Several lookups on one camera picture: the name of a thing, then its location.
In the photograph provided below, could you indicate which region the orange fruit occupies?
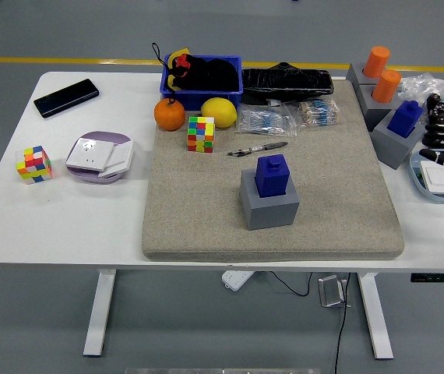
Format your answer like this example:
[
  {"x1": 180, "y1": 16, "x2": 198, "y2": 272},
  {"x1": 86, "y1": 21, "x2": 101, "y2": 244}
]
[{"x1": 153, "y1": 97, "x2": 187, "y2": 132}]

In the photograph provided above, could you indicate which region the orange cylinder seal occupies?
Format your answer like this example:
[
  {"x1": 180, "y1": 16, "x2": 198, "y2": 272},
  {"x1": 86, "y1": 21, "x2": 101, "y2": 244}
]
[
  {"x1": 363, "y1": 46, "x2": 391, "y2": 79},
  {"x1": 372, "y1": 69, "x2": 402, "y2": 104}
]

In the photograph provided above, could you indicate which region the black silver pen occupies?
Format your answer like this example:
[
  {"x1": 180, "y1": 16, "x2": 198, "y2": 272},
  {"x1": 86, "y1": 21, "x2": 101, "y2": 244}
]
[{"x1": 227, "y1": 141, "x2": 289, "y2": 157}]

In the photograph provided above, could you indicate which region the grey-brown mat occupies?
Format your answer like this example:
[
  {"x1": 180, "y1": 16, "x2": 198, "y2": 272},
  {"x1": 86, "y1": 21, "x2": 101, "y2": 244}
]
[{"x1": 142, "y1": 79, "x2": 406, "y2": 262}]

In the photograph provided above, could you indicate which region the yellow lemon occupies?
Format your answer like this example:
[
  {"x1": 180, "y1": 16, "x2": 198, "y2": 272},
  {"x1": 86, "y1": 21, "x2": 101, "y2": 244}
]
[{"x1": 200, "y1": 97, "x2": 238, "y2": 129}]

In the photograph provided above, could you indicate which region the grey seal holder block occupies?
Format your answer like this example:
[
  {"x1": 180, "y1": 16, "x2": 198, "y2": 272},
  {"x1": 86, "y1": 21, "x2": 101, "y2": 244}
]
[
  {"x1": 346, "y1": 62, "x2": 382, "y2": 90},
  {"x1": 239, "y1": 168, "x2": 300, "y2": 231},
  {"x1": 357, "y1": 83, "x2": 403, "y2": 132},
  {"x1": 370, "y1": 110, "x2": 428, "y2": 170}
]

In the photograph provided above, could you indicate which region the black power cable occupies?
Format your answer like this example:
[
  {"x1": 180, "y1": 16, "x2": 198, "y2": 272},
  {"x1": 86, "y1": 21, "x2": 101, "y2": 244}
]
[{"x1": 270, "y1": 271, "x2": 354, "y2": 374}]

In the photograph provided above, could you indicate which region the purple plate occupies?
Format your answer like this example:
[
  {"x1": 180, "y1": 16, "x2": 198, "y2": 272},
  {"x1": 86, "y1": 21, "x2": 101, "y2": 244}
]
[{"x1": 65, "y1": 130, "x2": 135, "y2": 185}]

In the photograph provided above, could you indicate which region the blue seal stamp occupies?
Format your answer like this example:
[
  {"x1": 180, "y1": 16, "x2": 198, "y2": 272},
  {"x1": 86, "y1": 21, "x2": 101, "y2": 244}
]
[
  {"x1": 386, "y1": 100, "x2": 425, "y2": 139},
  {"x1": 255, "y1": 153, "x2": 293, "y2": 198}
]

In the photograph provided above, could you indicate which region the black table control panel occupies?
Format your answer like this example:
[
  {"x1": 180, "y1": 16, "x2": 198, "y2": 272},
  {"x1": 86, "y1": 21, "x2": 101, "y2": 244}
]
[{"x1": 410, "y1": 273, "x2": 444, "y2": 283}]

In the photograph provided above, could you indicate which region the black smartphone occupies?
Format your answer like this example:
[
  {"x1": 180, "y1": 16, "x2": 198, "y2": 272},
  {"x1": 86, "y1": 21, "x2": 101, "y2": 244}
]
[{"x1": 33, "y1": 79, "x2": 100, "y2": 119}]

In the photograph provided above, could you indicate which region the large clear bag of resistors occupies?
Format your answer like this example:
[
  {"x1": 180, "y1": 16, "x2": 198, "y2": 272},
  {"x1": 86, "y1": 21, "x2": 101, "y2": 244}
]
[{"x1": 235, "y1": 104, "x2": 298, "y2": 138}]

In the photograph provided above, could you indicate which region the scrambled rubik's cube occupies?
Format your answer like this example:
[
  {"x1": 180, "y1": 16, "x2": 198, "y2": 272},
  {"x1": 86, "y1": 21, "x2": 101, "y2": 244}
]
[
  {"x1": 15, "y1": 145, "x2": 54, "y2": 185},
  {"x1": 186, "y1": 115, "x2": 217, "y2": 153}
]

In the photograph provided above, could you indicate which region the white table leg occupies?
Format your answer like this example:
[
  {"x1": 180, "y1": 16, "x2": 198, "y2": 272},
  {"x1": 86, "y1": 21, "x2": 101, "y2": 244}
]
[
  {"x1": 83, "y1": 269, "x2": 118, "y2": 358},
  {"x1": 358, "y1": 272, "x2": 395, "y2": 360}
]

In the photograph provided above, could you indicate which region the white wall socket panel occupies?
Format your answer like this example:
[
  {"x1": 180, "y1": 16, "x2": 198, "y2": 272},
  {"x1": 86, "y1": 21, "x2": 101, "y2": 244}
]
[{"x1": 65, "y1": 137, "x2": 115, "y2": 172}]

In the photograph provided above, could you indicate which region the small clear bag of resistors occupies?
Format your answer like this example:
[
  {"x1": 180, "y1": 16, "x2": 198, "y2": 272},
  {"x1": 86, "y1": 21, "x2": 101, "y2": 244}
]
[{"x1": 294, "y1": 97, "x2": 343, "y2": 129}]

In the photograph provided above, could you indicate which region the crumpled clear plastic bag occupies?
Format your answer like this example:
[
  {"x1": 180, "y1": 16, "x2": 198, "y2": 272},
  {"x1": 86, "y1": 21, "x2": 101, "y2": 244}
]
[{"x1": 399, "y1": 72, "x2": 444, "y2": 132}]

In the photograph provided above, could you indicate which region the metal bracket stand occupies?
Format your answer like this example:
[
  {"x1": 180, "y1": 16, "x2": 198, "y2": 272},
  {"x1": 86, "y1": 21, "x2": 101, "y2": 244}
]
[{"x1": 318, "y1": 274, "x2": 350, "y2": 309}]

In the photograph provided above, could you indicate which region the white switch panel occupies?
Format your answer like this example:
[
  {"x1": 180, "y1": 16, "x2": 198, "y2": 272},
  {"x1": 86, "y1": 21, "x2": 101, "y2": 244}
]
[
  {"x1": 97, "y1": 139, "x2": 135, "y2": 179},
  {"x1": 419, "y1": 160, "x2": 444, "y2": 197}
]

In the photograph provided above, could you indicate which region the black lanyard cord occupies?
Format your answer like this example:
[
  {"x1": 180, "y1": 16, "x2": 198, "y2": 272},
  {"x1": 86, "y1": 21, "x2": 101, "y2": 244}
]
[{"x1": 151, "y1": 42, "x2": 178, "y2": 104}]

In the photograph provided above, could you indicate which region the dark brown knobs bunch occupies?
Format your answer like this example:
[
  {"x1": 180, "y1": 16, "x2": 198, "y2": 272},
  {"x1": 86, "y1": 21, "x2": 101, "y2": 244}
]
[{"x1": 424, "y1": 93, "x2": 444, "y2": 128}]

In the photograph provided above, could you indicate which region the black pouch with red clip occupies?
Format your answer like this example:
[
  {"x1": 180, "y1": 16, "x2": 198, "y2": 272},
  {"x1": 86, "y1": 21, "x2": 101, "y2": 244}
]
[{"x1": 171, "y1": 55, "x2": 239, "y2": 93}]

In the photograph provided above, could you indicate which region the black wrapped long bar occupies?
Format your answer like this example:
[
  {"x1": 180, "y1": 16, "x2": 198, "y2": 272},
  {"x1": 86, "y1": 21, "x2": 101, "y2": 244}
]
[{"x1": 241, "y1": 62, "x2": 335, "y2": 105}]

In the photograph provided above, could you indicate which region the light blue plate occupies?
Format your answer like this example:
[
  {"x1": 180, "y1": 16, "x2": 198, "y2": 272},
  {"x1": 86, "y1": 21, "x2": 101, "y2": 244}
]
[{"x1": 409, "y1": 150, "x2": 444, "y2": 203}]

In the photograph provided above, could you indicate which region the white power strip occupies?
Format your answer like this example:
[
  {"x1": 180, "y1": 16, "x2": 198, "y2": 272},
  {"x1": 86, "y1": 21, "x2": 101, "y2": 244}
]
[{"x1": 221, "y1": 270, "x2": 255, "y2": 291}]

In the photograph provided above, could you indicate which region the blue plastic bin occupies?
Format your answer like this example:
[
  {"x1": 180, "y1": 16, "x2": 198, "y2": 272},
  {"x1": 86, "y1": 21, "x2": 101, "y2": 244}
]
[{"x1": 160, "y1": 55, "x2": 244, "y2": 112}]

